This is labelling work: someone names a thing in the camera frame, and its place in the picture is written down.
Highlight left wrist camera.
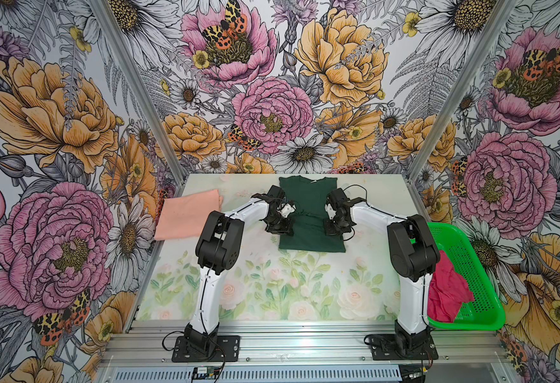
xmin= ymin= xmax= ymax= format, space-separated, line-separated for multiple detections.
xmin=279 ymin=203 xmax=296 ymax=218

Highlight green plastic laundry basket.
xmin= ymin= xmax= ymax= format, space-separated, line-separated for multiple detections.
xmin=428 ymin=223 xmax=505 ymax=332

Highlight aluminium mounting rail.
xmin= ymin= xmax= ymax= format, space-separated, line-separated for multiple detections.
xmin=96 ymin=320 xmax=520 ymax=382

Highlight dark green t-shirt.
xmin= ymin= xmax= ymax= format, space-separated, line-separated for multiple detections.
xmin=278 ymin=176 xmax=345 ymax=253

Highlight small green circuit board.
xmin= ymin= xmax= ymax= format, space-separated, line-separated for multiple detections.
xmin=191 ymin=366 xmax=223 ymax=382

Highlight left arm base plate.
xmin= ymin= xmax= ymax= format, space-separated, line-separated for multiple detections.
xmin=171 ymin=335 xmax=241 ymax=363

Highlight aluminium frame post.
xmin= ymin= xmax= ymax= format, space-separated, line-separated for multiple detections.
xmin=407 ymin=0 xmax=516 ymax=184
xmin=91 ymin=1 xmax=188 ymax=190

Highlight magenta t-shirt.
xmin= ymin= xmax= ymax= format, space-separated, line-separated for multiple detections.
xmin=427 ymin=251 xmax=474 ymax=323

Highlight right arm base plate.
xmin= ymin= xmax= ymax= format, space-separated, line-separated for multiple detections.
xmin=364 ymin=334 xmax=439 ymax=362

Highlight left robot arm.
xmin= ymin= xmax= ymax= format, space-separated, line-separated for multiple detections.
xmin=184 ymin=185 xmax=296 ymax=358

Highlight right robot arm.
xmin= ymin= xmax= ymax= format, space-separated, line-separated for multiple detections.
xmin=324 ymin=188 xmax=441 ymax=363

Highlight folded peach t-shirt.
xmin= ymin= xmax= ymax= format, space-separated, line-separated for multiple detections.
xmin=155 ymin=189 xmax=223 ymax=241

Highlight right aluminium frame post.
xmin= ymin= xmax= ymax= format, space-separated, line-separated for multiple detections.
xmin=407 ymin=0 xmax=516 ymax=184

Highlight left aluminium frame post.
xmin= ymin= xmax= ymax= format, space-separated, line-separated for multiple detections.
xmin=91 ymin=1 xmax=188 ymax=190

